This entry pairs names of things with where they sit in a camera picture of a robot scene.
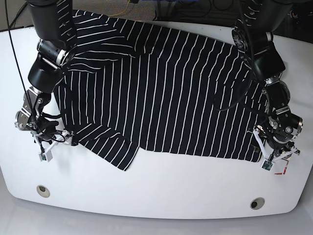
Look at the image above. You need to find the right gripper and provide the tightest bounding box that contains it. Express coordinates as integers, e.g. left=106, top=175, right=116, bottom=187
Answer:
left=33, top=130, right=79, bottom=152

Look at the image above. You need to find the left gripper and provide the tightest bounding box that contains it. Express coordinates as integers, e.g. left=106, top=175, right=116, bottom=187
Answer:
left=250, top=126, right=300, bottom=173

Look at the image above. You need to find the black white striped t-shirt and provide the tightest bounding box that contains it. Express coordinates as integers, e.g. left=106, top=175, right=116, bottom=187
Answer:
left=54, top=10, right=267, bottom=170

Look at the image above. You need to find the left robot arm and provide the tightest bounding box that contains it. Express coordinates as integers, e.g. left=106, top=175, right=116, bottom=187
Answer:
left=214, top=0, right=303, bottom=171

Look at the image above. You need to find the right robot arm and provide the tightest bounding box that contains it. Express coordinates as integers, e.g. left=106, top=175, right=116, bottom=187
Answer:
left=15, top=0, right=77, bottom=162

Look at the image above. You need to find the red tape rectangle marking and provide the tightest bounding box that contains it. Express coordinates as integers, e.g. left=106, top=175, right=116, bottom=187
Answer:
left=273, top=159, right=290, bottom=175

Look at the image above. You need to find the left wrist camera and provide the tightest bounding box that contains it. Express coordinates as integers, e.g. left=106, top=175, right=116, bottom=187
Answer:
left=261, top=159, right=274, bottom=171

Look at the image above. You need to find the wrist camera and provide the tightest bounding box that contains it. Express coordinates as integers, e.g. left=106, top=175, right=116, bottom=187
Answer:
left=39, top=151, right=53, bottom=162
left=261, top=159, right=274, bottom=171

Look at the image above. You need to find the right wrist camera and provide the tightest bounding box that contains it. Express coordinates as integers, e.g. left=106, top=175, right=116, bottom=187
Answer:
left=39, top=151, right=53, bottom=162

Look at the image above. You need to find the right table cable grommet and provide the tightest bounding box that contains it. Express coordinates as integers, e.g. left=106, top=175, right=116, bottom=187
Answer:
left=250, top=197, right=265, bottom=210

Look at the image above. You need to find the table cable grommet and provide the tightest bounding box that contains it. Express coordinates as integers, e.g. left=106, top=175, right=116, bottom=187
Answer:
left=36, top=185, right=50, bottom=198
left=250, top=197, right=265, bottom=210

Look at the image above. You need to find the left table cable grommet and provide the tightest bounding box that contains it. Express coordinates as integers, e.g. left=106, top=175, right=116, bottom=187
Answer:
left=36, top=185, right=50, bottom=198

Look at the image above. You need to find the yellow floor cable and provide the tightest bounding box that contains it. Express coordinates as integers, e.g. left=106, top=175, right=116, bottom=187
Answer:
left=89, top=0, right=130, bottom=22

